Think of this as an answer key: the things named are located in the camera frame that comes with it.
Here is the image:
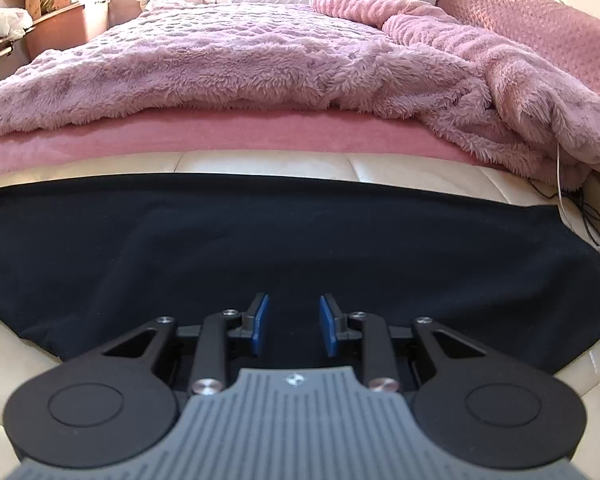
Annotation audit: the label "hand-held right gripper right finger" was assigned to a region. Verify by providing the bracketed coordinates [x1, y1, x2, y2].
[319, 292, 488, 397]

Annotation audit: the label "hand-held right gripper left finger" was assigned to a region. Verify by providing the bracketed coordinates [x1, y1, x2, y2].
[100, 292, 271, 398]

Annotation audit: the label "black pants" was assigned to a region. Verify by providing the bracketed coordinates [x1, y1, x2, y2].
[0, 172, 600, 377]

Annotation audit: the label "cream leather bench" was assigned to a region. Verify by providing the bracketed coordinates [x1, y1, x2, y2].
[0, 150, 600, 480]

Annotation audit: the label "pink bed sheet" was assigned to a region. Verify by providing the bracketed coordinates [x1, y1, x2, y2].
[0, 107, 486, 179]

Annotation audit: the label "pink fluffy blanket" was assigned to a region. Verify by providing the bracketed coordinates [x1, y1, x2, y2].
[0, 0, 600, 187]

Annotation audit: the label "brown storage box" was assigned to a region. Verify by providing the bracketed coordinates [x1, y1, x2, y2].
[22, 0, 113, 61]

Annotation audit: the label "pink quilted headboard cover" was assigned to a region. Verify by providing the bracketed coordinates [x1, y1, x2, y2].
[436, 0, 600, 117]

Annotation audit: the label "white cloth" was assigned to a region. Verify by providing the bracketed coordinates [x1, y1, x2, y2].
[0, 8, 35, 38]

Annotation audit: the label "white cable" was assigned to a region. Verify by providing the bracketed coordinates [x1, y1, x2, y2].
[555, 142, 600, 252]

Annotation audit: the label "black cables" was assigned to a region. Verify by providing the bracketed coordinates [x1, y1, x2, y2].
[527, 175, 600, 267]

